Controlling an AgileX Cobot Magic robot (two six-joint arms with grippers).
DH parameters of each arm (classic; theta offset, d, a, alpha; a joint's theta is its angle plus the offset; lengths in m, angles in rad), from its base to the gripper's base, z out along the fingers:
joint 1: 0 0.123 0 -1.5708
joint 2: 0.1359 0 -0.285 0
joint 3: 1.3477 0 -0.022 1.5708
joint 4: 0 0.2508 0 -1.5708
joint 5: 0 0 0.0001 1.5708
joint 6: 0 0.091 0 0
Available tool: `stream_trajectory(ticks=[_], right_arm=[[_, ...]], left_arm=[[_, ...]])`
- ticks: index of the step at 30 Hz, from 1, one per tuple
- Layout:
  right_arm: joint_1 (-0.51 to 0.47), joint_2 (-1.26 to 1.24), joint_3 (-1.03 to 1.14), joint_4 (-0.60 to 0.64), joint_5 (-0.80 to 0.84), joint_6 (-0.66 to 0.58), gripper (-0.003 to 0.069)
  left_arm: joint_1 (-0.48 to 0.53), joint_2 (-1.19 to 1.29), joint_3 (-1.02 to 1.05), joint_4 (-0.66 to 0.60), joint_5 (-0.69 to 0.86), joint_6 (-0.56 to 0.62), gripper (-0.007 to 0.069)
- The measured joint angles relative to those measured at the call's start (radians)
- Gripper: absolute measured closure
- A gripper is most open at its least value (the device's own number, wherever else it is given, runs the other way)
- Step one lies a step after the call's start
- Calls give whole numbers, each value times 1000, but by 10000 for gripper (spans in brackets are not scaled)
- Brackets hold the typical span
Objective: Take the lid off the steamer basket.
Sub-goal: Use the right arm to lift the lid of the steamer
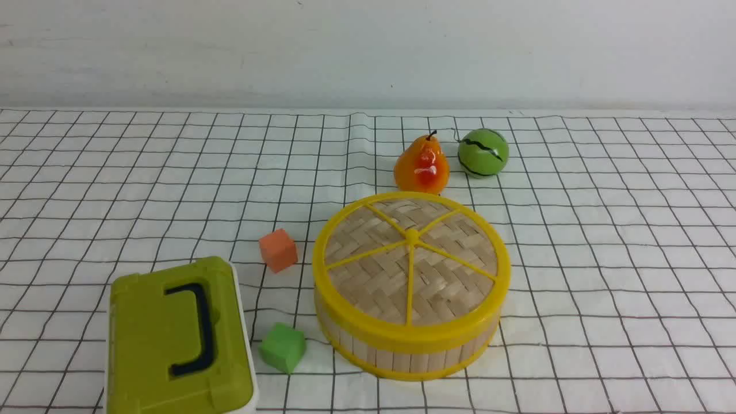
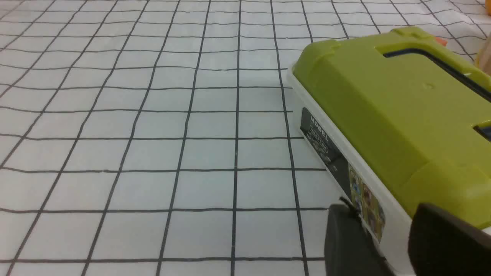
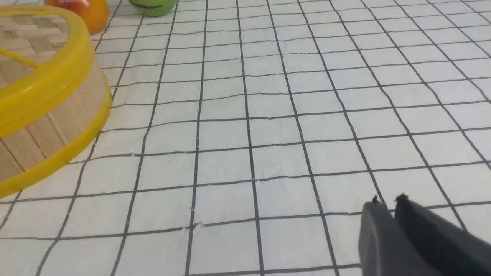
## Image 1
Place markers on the white black grid tablecloth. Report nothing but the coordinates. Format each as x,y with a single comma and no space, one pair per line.
620,228

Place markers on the yellow woven bamboo steamer lid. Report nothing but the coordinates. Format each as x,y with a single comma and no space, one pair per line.
409,272

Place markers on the yellow bamboo steamer basket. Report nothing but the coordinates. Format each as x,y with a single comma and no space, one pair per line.
405,366

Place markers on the green foam cube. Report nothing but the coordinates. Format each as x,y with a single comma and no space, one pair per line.
283,348

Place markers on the orange foam cube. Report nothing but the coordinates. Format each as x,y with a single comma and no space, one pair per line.
278,250

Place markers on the green toy watermelon ball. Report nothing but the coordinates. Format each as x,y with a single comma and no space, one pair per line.
483,153

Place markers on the orange toy pear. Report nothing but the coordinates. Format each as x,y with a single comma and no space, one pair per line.
423,167

